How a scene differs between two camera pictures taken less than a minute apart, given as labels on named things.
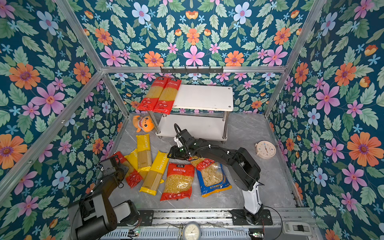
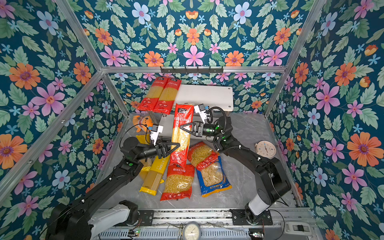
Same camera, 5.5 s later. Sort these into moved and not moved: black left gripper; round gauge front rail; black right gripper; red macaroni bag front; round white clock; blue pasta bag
Moved: black right gripper; black left gripper
Not moved: round gauge front rail; round white clock; blue pasta bag; red macaroni bag front
